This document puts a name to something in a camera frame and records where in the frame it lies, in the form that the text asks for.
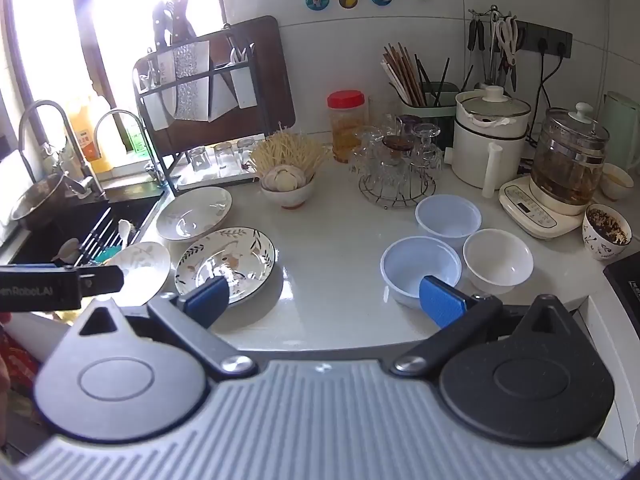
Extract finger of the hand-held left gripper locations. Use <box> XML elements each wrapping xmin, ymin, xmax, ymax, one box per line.
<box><xmin>75</xmin><ymin>266</ymin><xmax>126</xmax><ymax>297</ymax></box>

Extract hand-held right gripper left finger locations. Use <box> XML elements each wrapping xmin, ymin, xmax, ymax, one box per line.
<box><xmin>75</xmin><ymin>276</ymin><xmax>258</xmax><ymax>378</ymax></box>

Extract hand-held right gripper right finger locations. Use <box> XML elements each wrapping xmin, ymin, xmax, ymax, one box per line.
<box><xmin>390</xmin><ymin>275</ymin><xmax>576</xmax><ymax>378</ymax></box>

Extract white leaf-print plate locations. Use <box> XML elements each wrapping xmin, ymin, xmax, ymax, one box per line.
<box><xmin>156</xmin><ymin>186</ymin><xmax>233</xmax><ymax>243</ymax></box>
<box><xmin>102</xmin><ymin>241</ymin><xmax>172</xmax><ymax>306</ymax></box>

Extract pale blue plastic bowl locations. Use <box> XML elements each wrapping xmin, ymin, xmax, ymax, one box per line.
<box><xmin>415</xmin><ymin>195</ymin><xmax>482</xmax><ymax>248</ymax></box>
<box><xmin>380</xmin><ymin>236</ymin><xmax>462</xmax><ymax>309</ymax></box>

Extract dark-rimmed leaf-print plate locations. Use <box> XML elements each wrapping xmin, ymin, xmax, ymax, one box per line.
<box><xmin>174</xmin><ymin>226</ymin><xmax>277</xmax><ymax>306</ymax></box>

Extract white ceramic bowl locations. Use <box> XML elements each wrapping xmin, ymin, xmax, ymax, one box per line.
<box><xmin>462</xmin><ymin>228</ymin><xmax>534</xmax><ymax>295</ymax></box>

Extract black sink drying rack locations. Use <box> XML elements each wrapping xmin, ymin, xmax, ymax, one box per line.
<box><xmin>75</xmin><ymin>207</ymin><xmax>151</xmax><ymax>267</ymax></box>

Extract black kitchen sink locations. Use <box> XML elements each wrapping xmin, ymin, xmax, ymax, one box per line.
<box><xmin>10</xmin><ymin>187</ymin><xmax>166</xmax><ymax>267</ymax></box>

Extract red patterned cloth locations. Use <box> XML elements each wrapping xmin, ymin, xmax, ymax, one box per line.
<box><xmin>0</xmin><ymin>322</ymin><xmax>42</xmax><ymax>411</ymax></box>

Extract steel pot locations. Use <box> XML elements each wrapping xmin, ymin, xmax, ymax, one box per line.
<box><xmin>10</xmin><ymin>172</ymin><xmax>69</xmax><ymax>232</ymax></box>

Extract white drain tray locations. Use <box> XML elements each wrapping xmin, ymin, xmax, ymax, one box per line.
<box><xmin>172</xmin><ymin>155</ymin><xmax>262</xmax><ymax>193</ymax></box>

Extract tall steel faucet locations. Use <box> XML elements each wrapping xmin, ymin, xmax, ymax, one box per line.
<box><xmin>19</xmin><ymin>100</ymin><xmax>106</xmax><ymax>197</ymax></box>

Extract white brown-rimmed bowl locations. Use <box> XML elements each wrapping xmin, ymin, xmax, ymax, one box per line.
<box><xmin>260</xmin><ymin>175</ymin><xmax>317</xmax><ymax>210</ymax></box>

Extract curved steel faucet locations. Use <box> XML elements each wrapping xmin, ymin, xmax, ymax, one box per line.
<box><xmin>92</xmin><ymin>109</ymin><xmax>169</xmax><ymax>187</ymax></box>

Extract garlic bulbs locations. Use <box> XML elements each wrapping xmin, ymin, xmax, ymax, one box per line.
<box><xmin>263</xmin><ymin>164</ymin><xmax>303</xmax><ymax>193</ymax></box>

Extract orange detergent bottle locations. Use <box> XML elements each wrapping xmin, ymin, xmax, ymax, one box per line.
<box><xmin>67</xmin><ymin>97</ymin><xmax>113</xmax><ymax>173</ymax></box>

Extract white electric cooking pot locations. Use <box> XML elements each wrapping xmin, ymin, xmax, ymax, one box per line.
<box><xmin>445</xmin><ymin>86</ymin><xmax>532</xmax><ymax>198</ymax></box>

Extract cluster of glass cups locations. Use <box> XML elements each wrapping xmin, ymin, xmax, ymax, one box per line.
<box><xmin>347</xmin><ymin>112</ymin><xmax>446</xmax><ymax>192</ymax></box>

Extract bundle of dry noodles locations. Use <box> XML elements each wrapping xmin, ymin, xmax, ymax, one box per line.
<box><xmin>248</xmin><ymin>127</ymin><xmax>331</xmax><ymax>181</ymax></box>

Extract leaf-print ceramic cup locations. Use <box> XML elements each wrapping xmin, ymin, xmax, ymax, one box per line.
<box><xmin>582</xmin><ymin>203</ymin><xmax>632</xmax><ymax>262</ymax></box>

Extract black knife rack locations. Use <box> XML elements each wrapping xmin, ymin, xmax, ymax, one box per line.
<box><xmin>132</xmin><ymin>25</ymin><xmax>261</xmax><ymax>196</ymax></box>

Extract black induction cooktop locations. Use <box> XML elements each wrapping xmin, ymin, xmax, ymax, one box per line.
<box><xmin>602</xmin><ymin>255</ymin><xmax>640</xmax><ymax>321</ymax></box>

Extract glass kettle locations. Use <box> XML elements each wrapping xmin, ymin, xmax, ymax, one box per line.
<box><xmin>530</xmin><ymin>102</ymin><xmax>611</xmax><ymax>206</ymax></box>

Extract red-lidded clear jar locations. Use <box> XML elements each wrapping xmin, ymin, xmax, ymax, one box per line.
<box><xmin>327</xmin><ymin>90</ymin><xmax>366</xmax><ymax>163</ymax></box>

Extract green chopstick holder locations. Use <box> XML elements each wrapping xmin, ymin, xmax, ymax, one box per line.
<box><xmin>397</xmin><ymin>81</ymin><xmax>461</xmax><ymax>111</ymax></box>

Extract small white bowl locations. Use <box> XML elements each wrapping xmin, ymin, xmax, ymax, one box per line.
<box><xmin>600</xmin><ymin>164</ymin><xmax>635</xmax><ymax>202</ymax></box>

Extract patterned cleaver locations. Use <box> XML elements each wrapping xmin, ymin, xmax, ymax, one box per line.
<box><xmin>171</xmin><ymin>40</ymin><xmax>212</xmax><ymax>122</ymax></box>

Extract bundle of chopsticks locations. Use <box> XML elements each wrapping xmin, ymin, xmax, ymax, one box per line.
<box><xmin>381</xmin><ymin>42</ymin><xmax>451</xmax><ymax>108</ymax></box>

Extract kitchen scissors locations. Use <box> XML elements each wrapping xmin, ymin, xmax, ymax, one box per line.
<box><xmin>492</xmin><ymin>16</ymin><xmax>522</xmax><ymax>93</ymax></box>

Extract black power cable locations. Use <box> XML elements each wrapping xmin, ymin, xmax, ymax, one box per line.
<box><xmin>536</xmin><ymin>50</ymin><xmax>570</xmax><ymax>107</ymax></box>

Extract dark-handled knives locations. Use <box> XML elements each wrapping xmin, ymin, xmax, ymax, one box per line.
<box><xmin>151</xmin><ymin>0</ymin><xmax>193</xmax><ymax>53</ymax></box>

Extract black wall outlet strip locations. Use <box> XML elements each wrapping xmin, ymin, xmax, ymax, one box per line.
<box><xmin>515</xmin><ymin>20</ymin><xmax>573</xmax><ymax>58</ymax></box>

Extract metal wall hook rack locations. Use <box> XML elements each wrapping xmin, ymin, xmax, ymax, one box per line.
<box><xmin>467</xmin><ymin>5</ymin><xmax>516</xmax><ymax>25</ymax></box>

